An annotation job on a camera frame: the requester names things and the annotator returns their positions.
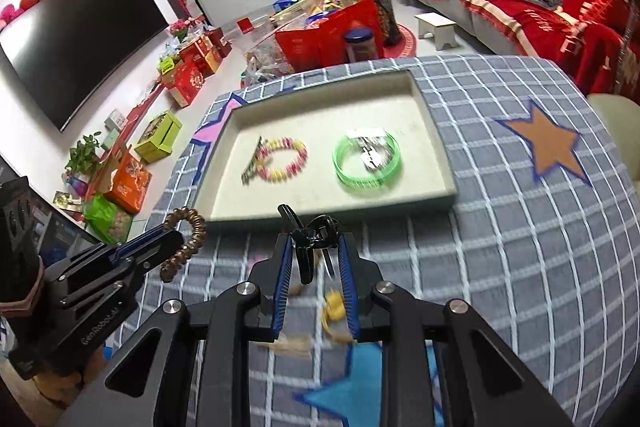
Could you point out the stack of red gift boxes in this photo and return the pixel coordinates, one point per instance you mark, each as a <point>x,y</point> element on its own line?
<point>190,82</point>

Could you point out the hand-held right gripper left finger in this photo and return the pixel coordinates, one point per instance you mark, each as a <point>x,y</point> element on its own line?
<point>282,279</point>

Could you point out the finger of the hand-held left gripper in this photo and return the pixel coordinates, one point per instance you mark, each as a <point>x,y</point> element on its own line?
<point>115,279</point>
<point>140,244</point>

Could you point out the pale green armchair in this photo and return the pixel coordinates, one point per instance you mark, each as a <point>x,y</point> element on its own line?
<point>615,117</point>

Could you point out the lime green box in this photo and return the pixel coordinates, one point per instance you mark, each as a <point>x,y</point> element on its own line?
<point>160,142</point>

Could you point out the small white stool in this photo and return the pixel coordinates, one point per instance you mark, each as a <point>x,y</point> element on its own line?
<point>435,25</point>

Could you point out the grey sofa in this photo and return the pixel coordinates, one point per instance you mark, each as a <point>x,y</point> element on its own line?
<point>480,23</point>

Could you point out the pink flower bouquet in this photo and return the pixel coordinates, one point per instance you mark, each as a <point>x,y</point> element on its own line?
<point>182,27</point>

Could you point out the black selfie stick stand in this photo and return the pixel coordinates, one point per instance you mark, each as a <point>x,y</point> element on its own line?
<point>623,67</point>

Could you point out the green translucent bangle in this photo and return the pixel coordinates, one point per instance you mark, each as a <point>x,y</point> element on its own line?
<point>345,173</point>

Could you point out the green potted plant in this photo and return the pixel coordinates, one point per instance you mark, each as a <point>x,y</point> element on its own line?
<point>82,154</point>

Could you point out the person's left hand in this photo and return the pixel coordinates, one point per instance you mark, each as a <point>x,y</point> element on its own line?
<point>25,294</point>

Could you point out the blue lid jar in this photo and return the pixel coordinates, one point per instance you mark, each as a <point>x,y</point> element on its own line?
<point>360,48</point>

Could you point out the black bow hair clip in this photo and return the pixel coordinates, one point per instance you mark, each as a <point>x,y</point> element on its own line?
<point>305,242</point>

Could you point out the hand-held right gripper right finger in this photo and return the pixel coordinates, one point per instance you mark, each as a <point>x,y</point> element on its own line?
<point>347,287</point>

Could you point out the orange printed box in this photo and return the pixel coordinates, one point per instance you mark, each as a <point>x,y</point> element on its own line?
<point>130,187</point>

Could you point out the green plastic bag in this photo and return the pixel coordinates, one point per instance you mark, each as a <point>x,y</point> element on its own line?
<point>102,217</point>

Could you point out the grey-green shallow tray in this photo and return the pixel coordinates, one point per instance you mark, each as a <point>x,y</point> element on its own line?
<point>320,182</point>

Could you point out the dark screen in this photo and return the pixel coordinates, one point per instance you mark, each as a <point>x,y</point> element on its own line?
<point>65,232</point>

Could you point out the clear plastic bag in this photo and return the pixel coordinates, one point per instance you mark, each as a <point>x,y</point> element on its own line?
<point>265,67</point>

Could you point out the red printed sofa cover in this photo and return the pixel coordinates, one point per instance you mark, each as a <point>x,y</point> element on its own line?
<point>575,12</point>

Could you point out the red gift bag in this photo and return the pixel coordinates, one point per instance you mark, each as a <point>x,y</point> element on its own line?
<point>310,47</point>

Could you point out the grey checked tablecloth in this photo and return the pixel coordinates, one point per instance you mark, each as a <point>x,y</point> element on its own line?
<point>500,232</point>

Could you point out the red round floor mat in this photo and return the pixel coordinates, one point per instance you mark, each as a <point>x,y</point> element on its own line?
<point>402,42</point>

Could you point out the large black television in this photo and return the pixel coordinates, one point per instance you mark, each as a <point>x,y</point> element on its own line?
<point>75,42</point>

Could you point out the small red card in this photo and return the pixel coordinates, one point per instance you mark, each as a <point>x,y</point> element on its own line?
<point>244,26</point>

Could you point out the silver rhinestone brooch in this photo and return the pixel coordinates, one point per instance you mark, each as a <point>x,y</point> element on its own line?
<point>372,157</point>

